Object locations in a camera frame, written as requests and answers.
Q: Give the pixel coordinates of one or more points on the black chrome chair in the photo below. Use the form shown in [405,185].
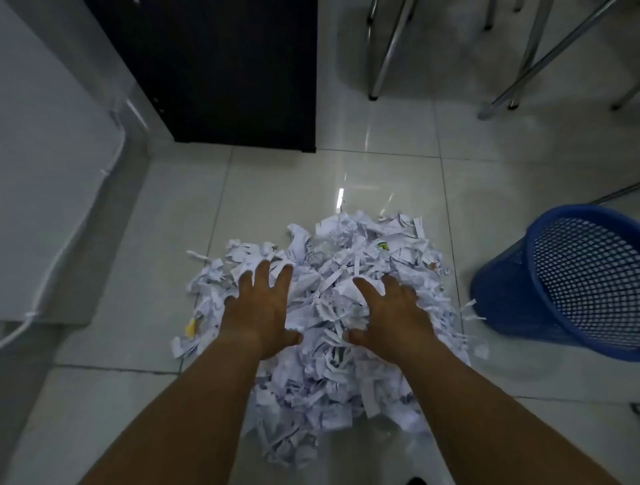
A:
[575,36]

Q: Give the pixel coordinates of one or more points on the pile of shredded white paper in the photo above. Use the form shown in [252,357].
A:
[325,280]

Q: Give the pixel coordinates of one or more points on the red chrome chair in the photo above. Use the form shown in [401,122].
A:
[391,50]

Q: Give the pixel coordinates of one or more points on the person's left forearm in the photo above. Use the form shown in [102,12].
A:
[190,424]

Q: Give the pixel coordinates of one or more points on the white tiled floor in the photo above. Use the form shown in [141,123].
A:
[380,135]

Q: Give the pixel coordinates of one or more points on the yellow paper scrap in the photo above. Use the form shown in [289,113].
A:
[190,328]

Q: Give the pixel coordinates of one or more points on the person's left hand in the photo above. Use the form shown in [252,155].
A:
[260,315]

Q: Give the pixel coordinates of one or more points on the blue plastic mesh wastebasket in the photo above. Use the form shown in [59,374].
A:
[500,295]

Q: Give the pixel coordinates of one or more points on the person's right forearm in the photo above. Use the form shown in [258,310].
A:
[475,424]

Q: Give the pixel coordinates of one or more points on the black table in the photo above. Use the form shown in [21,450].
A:
[225,75]

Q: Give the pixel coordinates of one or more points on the person's right hand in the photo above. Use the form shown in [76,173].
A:
[395,320]

